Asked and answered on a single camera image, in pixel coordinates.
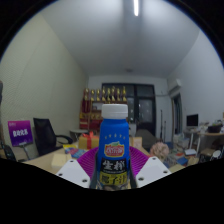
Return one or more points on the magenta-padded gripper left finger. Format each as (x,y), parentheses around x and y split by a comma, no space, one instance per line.
(75,173)

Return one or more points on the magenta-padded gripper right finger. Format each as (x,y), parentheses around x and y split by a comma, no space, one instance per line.
(150,171)

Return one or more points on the blue drink bottle white cap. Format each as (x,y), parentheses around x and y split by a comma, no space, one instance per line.
(113,133)

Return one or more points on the small cream notebook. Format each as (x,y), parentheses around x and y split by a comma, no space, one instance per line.
(60,160)

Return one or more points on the pink flowers in white pot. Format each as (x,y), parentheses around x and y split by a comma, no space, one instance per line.
(160,151)

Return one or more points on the small standing wooden card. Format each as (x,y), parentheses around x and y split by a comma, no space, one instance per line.
(136,142)

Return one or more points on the yellow gift box red ribbon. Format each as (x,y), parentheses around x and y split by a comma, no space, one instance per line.
(87,141)

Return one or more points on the pile of books on floor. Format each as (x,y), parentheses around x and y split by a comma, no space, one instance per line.
(180,150)

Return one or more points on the black office chair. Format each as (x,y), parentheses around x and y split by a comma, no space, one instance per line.
(45,135)

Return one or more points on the black framed glass door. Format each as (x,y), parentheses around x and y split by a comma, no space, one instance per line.
(143,106)

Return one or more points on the black computer monitor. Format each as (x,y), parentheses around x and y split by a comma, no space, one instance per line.
(192,120)

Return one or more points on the purple sign board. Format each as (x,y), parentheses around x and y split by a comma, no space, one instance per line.
(20,133)

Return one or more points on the white round stool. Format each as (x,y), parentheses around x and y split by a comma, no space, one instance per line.
(216,154)

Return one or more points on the wooden shelf unit with trophies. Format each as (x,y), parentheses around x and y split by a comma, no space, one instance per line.
(91,106)

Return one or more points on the cluttered side desk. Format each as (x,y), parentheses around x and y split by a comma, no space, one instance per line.
(208,131)

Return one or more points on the ceiling tube light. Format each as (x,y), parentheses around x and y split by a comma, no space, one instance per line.
(136,7)

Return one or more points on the white wall air conditioner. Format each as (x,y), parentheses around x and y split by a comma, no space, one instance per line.
(175,86)

